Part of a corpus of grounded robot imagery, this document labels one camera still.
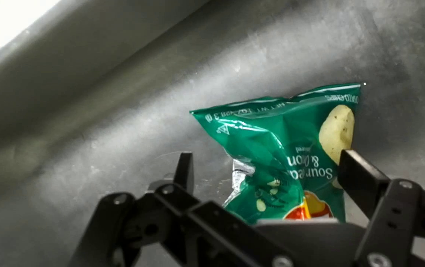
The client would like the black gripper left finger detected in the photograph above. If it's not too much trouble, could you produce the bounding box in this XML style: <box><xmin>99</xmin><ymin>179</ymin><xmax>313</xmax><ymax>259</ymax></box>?
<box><xmin>67</xmin><ymin>151</ymin><xmax>299</xmax><ymax>267</ymax></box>

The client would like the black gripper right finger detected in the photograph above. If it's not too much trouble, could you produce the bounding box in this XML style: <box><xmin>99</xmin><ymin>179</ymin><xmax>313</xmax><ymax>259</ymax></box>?
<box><xmin>337</xmin><ymin>148</ymin><xmax>425</xmax><ymax>267</ymax></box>

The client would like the green chips packet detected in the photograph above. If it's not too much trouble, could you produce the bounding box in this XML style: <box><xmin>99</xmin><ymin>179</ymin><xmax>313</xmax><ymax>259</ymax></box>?
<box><xmin>189</xmin><ymin>81</ymin><xmax>368</xmax><ymax>226</ymax></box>

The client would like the stainless steel double sink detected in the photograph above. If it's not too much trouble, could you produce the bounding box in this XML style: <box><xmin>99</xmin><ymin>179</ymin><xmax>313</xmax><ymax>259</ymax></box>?
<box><xmin>0</xmin><ymin>0</ymin><xmax>425</xmax><ymax>267</ymax></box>

